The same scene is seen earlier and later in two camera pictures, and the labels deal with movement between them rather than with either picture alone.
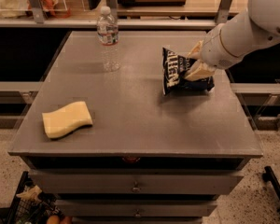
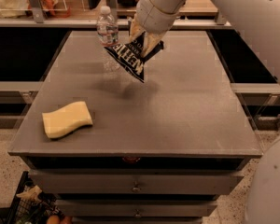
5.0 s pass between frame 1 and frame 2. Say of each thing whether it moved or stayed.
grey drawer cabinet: stayed
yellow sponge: stayed
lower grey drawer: stayed
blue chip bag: moved
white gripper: moved
